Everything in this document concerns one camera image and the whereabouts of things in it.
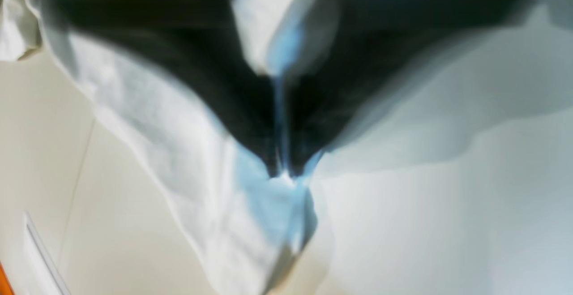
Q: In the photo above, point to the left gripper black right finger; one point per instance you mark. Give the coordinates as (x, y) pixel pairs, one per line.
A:
(375, 42)

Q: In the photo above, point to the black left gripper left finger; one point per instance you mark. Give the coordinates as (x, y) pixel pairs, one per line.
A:
(197, 42)

